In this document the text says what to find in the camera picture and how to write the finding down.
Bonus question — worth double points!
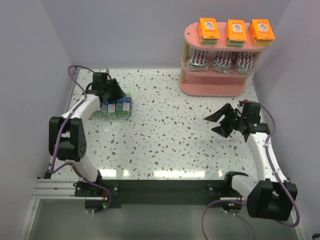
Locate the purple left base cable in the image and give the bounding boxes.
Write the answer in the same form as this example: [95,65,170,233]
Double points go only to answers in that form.
[79,179,112,215]

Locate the blue green sponge pack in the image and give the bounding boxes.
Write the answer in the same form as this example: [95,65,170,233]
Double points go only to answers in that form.
[100,101,117,118]
[115,93,133,118]
[91,109,103,118]

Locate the purple striped sponge pack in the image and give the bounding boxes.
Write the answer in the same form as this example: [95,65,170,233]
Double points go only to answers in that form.
[212,51,234,73]
[186,48,209,71]
[235,51,255,75]

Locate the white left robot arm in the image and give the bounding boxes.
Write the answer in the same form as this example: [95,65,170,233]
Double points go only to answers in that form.
[48,72,126,184]

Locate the orange green Sponge Daddy box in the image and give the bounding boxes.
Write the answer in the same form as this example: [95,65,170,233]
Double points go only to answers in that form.
[197,17,220,45]

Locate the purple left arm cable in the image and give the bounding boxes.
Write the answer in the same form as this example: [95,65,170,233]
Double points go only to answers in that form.
[49,64,95,175]

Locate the pink three-tier shelf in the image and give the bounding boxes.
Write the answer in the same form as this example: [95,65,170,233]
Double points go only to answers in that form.
[179,22,268,97]

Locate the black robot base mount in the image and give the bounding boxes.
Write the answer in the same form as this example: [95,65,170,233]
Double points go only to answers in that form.
[73,179,241,210]

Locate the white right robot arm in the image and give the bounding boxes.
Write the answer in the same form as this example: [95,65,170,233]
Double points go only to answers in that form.
[205,100,298,223]

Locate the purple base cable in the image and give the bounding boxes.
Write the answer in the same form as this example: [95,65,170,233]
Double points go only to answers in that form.
[79,179,112,215]
[201,199,258,240]

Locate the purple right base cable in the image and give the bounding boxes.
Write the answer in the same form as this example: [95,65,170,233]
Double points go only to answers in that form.
[201,199,258,240]

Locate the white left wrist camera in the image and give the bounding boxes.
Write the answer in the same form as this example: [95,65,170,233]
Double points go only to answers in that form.
[104,68,110,75]

